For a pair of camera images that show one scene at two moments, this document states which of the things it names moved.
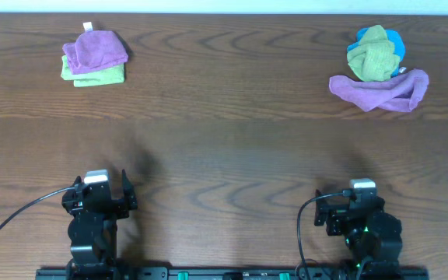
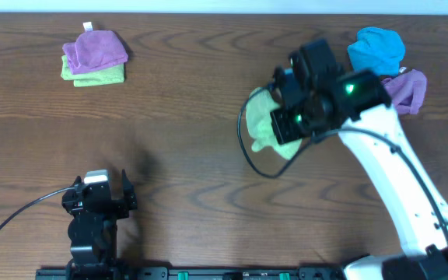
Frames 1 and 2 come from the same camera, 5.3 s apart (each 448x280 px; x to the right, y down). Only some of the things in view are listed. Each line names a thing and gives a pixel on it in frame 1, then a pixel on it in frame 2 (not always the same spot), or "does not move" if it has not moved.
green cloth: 373,57 -> 263,133
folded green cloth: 106,75 does not move
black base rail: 361,271 does not move
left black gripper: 102,206 does not move
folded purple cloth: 95,50 does not move
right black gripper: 336,215 -> 280,120
